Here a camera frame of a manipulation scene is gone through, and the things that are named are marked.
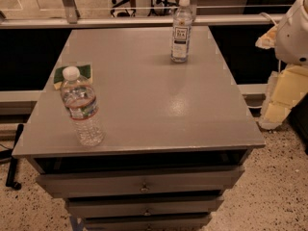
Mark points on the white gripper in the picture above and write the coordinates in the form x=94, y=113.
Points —
x=294, y=38

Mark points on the green and yellow sponge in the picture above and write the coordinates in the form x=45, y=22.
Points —
x=84, y=70

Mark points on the tall bottle dark label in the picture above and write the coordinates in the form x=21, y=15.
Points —
x=181, y=32

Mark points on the grey drawer cabinet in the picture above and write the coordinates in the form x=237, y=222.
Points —
x=155, y=113

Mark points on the top grey drawer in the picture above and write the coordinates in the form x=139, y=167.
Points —
x=112, y=183

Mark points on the grey drawer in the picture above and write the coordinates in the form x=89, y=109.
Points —
x=153, y=223
x=112, y=183
x=145, y=207

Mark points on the clear water bottle red label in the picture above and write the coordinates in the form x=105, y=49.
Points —
x=80, y=102

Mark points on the bottom grey drawer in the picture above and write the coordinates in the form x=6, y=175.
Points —
x=153, y=223

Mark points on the metal railing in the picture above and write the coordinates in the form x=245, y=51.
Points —
x=72, y=21

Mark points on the middle grey drawer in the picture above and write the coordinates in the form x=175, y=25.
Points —
x=145, y=207

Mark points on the black bar on floor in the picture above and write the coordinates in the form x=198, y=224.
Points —
x=10, y=182

